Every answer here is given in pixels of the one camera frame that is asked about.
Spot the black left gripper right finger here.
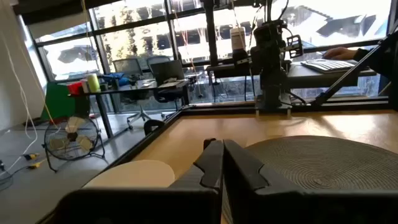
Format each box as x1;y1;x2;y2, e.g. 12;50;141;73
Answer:
223;139;305;200

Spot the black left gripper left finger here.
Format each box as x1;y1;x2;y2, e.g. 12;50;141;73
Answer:
167;138;224;194

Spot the white bowl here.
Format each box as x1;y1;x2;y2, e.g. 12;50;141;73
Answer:
83;159;176;189

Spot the white cylindrical container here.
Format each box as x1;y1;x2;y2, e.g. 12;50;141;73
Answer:
230;27;247;51

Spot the dark grey keyboard desk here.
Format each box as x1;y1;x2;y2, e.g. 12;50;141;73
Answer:
287;60;377;90

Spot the grey computer keyboard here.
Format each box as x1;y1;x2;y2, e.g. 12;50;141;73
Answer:
300;58;356;74

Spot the person's hand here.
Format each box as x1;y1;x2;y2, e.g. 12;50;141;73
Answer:
322;46;358;61

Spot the round grey woven placemat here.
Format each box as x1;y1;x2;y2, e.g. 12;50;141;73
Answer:
244;135;398;191

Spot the black office table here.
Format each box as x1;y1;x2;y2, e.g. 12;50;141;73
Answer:
67;77;191;139

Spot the person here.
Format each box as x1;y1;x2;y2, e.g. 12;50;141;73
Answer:
353;29;398;80

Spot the grey mesh office chair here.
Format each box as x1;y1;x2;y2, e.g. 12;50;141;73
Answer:
112;58;153;130
146;55;189;104

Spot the blue cloth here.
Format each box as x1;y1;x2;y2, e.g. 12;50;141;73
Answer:
103;72;131;87

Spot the black floor fan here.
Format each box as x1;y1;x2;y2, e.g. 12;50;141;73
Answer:
42;116;106;173

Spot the yellow-green roll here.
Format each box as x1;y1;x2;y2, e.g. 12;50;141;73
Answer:
86;73;101;93

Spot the red box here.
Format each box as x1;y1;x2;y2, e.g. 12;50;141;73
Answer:
67;81;83;96

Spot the black frame clamp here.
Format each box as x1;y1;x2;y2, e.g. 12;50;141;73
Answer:
143;119;166;136

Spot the black window frame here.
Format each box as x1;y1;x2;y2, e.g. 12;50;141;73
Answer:
18;0;398;105

